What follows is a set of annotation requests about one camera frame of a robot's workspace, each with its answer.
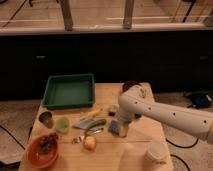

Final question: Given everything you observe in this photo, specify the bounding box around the black floor cable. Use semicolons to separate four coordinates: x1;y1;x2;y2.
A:
165;138;200;149

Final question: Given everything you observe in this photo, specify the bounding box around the blue device on floor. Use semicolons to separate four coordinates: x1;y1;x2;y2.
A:
188;92;212;108

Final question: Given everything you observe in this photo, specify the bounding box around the metal cup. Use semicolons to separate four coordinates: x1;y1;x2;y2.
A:
39;111;53;129

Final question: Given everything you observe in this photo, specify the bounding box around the blue sponge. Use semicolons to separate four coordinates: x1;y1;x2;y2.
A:
108;120;119;135

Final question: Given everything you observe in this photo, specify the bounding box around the light green cup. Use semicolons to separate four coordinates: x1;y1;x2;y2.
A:
55;117;70;134

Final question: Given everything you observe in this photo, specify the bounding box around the dark red bowl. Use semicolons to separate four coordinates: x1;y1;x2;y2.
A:
122;80;140;92

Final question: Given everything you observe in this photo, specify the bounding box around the yellow handled tool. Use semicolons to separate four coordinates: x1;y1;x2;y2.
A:
80;109;101;121

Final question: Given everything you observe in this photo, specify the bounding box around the green cucumber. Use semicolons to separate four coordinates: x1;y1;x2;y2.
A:
84;119;107;134

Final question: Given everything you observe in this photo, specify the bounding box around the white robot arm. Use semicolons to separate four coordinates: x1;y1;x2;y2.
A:
118;85;213;144

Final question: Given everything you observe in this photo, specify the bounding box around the green plastic tray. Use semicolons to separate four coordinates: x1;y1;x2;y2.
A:
42;74;95;110

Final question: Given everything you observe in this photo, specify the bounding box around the metal peeler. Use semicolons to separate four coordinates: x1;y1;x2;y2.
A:
71;128;104;144

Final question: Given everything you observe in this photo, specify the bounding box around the yellow apple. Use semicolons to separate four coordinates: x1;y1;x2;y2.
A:
83;136;96;151

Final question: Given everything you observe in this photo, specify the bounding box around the grey cloth piece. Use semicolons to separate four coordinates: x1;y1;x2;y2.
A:
73;118;94;130

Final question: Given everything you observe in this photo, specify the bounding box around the orange bowl with food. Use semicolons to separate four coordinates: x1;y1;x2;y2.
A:
26;133;59;169

